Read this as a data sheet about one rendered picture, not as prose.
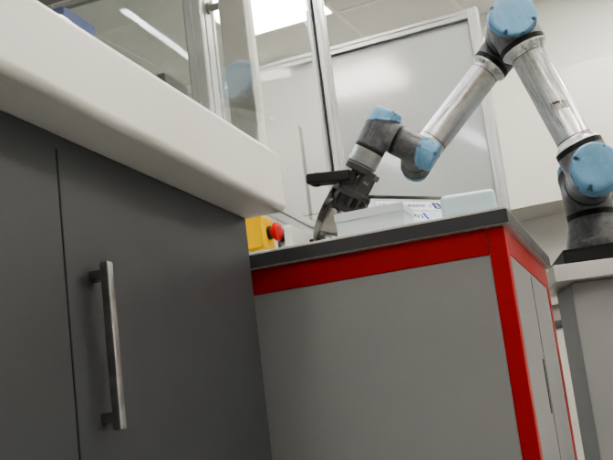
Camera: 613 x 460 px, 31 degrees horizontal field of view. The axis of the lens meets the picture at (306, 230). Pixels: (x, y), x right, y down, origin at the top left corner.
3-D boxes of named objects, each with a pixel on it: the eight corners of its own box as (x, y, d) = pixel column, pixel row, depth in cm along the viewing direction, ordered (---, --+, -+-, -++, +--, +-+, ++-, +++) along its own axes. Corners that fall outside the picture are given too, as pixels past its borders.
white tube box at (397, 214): (418, 236, 200) (413, 209, 201) (406, 229, 192) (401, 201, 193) (351, 249, 204) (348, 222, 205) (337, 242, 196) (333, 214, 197)
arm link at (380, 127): (404, 115, 263) (372, 99, 264) (383, 156, 263) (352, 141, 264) (407, 120, 270) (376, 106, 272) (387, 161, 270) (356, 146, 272)
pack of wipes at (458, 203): (444, 235, 202) (441, 212, 203) (497, 228, 201) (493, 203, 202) (442, 220, 188) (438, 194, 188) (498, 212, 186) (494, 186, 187)
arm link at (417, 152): (442, 153, 272) (403, 134, 274) (443, 140, 261) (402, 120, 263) (428, 181, 271) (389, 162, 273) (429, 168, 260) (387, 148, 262)
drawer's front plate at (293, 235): (333, 284, 280) (327, 242, 283) (296, 270, 253) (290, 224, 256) (327, 285, 281) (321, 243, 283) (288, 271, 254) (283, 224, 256)
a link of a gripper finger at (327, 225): (327, 246, 262) (346, 213, 263) (306, 236, 264) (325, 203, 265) (330, 250, 265) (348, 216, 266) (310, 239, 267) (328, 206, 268)
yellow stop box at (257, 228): (278, 251, 239) (275, 219, 241) (267, 246, 233) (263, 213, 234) (257, 255, 241) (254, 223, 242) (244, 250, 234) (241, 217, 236)
